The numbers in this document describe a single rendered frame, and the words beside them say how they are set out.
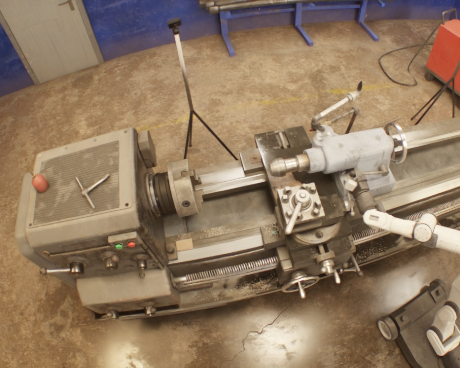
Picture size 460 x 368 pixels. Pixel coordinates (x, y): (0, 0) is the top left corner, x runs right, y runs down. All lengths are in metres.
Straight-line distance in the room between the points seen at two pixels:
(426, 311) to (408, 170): 1.02
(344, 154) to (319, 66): 2.49
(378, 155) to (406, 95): 2.35
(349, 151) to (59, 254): 1.39
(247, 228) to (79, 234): 0.84
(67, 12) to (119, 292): 3.40
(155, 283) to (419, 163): 1.77
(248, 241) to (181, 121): 1.92
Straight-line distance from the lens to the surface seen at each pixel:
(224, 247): 1.67
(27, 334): 3.04
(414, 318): 2.46
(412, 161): 2.29
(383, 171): 1.72
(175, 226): 1.90
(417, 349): 2.47
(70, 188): 1.45
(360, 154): 1.62
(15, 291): 3.22
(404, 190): 1.99
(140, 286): 1.72
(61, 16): 4.35
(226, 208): 1.89
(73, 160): 1.54
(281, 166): 1.54
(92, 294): 1.82
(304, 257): 1.62
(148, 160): 1.57
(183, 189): 1.43
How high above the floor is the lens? 2.38
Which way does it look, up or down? 56 degrees down
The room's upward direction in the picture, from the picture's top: 6 degrees counter-clockwise
